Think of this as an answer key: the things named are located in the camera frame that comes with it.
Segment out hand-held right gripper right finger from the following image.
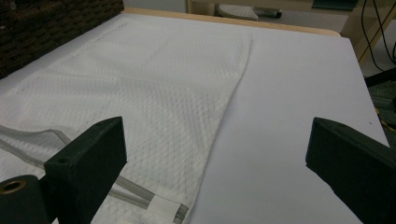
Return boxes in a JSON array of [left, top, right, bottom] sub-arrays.
[[305, 117, 396, 224]]

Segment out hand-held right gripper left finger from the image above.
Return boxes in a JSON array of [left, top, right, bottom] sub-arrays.
[[44, 116, 128, 224]]

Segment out white cloth garment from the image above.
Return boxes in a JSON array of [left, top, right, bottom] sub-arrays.
[[0, 15, 252, 224]]

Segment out black metal stand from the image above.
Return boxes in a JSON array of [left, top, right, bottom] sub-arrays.
[[363, 67, 396, 88]]

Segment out brown wicker basket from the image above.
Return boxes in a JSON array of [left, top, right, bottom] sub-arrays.
[[0, 0, 125, 79]]

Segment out light wooden desk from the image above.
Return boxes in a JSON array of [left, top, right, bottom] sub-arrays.
[[186, 0, 396, 64]]

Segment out wooden table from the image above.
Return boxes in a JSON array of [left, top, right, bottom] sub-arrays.
[[122, 7, 342, 37]]

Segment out dark rectangular panel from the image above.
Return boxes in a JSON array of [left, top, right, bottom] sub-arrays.
[[312, 0, 359, 11]]

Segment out black desk cables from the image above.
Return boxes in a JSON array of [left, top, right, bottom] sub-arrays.
[[360, 0, 396, 73]]

